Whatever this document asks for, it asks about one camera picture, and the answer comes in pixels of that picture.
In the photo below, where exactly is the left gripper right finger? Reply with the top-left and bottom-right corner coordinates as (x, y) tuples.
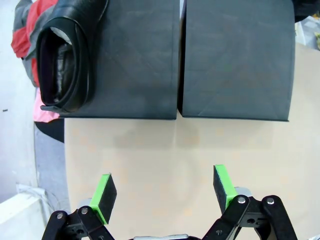
(199, 164), (300, 240)

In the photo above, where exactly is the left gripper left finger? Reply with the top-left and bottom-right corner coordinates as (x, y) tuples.
(41, 172), (118, 240)

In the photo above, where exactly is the black shoe stand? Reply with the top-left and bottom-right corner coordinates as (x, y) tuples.
(178, 0), (297, 123)
(40, 0), (181, 120)

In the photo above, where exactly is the white box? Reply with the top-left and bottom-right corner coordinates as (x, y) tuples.
(0, 183), (48, 240)

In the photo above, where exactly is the clear plastic bag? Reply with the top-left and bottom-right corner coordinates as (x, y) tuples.
(294, 13), (320, 52)

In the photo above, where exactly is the red grey jacket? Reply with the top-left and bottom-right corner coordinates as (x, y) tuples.
(11, 0), (66, 123)

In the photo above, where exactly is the black leather monk-strap shoe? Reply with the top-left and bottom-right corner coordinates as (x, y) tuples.
(36, 0), (109, 113)

